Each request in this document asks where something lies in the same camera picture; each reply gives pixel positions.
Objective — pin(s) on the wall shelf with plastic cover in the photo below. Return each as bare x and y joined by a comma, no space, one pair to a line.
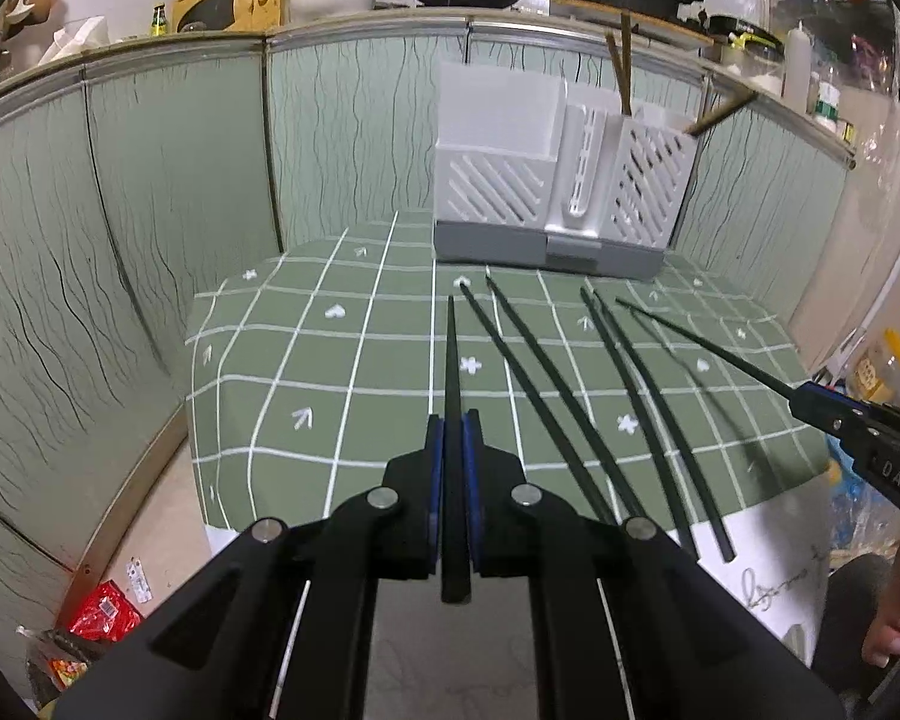
862,52

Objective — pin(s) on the red snack packet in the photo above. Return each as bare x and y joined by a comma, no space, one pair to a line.
105,611

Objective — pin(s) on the white plastic bag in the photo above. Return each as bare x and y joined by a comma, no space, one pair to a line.
75,41

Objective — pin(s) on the person's right hand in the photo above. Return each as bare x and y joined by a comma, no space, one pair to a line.
892,630

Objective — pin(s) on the clear jar white powder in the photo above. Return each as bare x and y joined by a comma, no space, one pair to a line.
757,71

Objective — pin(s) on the wooden chopstick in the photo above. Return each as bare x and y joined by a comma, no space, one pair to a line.
627,67
720,115
613,64

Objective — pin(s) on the clear jar yellow lid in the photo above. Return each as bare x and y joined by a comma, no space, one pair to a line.
881,375

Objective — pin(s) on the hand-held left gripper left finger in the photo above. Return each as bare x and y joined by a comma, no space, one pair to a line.
435,487

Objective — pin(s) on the pack of water bottles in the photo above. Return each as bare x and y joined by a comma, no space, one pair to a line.
870,510

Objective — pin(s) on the green glass bottle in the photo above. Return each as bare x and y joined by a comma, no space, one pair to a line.
158,21

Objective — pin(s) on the green checked tablecloth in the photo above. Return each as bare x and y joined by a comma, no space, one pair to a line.
307,360

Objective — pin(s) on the white plastic utensil holder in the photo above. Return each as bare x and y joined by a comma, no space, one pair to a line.
495,187

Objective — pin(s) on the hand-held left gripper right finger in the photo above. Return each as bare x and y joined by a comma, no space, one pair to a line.
471,487

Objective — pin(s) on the small white packet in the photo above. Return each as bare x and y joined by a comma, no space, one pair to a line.
139,581

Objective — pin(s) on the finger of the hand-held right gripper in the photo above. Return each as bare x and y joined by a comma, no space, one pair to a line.
825,394
832,424

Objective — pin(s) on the small yellow label jar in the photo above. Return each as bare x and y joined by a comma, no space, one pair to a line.
847,131

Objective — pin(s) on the wooden cutting board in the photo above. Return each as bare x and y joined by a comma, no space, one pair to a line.
667,24

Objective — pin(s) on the dark snack packet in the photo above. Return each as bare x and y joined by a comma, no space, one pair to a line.
64,664

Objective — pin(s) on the white squeeze bottle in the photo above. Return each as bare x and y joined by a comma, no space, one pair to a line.
796,71

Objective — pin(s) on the black lidded appliance yellow tag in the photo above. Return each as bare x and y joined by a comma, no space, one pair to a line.
746,30

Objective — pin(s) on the green label plastic bottle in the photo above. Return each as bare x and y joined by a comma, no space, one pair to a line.
829,105

